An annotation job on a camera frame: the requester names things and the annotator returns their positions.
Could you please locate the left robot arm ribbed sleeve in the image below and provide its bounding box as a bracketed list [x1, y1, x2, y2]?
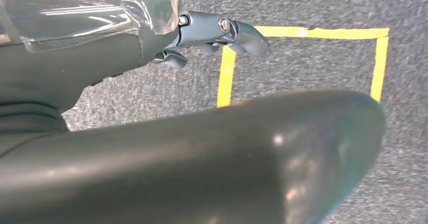
[0, 103, 69, 158]

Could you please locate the yellow floor tape square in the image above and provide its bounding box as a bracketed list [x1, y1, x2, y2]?
[217, 26, 390, 108]

